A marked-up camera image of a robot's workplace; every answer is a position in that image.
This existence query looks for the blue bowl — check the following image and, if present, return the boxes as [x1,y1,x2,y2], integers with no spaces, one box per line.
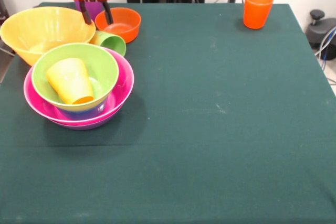
[56,98,108,120]

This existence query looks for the purple cup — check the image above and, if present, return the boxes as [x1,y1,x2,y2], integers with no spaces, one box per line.
[74,0,106,23]

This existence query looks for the orange bowl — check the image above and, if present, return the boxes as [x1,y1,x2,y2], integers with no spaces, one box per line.
[94,7,142,44]

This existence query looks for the large yellow bowl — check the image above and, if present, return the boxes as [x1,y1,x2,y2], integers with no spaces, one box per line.
[0,6,97,67]

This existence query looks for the dark green tablecloth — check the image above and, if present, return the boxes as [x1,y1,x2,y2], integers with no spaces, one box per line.
[0,1,336,224]

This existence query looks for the dark grey equipment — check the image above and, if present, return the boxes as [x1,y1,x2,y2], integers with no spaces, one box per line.
[0,0,13,29]

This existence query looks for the green cup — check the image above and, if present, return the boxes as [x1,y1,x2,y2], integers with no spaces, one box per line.
[89,30,127,57]

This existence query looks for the purple bowl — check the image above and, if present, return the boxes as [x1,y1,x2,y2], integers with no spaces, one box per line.
[48,115,124,131]

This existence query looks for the black clamp device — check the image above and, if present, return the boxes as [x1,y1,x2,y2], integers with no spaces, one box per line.
[306,9,336,50]

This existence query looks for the yellow-orange cup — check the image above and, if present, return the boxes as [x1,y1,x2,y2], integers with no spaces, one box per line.
[45,58,95,105]

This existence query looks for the large pink bowl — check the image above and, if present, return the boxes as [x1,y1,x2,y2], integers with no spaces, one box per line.
[23,47,135,126]

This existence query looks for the green bowl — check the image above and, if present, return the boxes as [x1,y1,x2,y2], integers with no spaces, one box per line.
[30,42,120,111]

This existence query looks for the blue-grey cable bundle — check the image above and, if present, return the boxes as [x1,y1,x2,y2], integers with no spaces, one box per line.
[314,26,336,61]

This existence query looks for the orange cup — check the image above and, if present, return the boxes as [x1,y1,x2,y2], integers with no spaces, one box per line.
[243,0,275,30]

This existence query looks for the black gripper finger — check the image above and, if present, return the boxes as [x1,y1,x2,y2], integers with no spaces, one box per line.
[102,0,114,25]
[78,0,95,26]

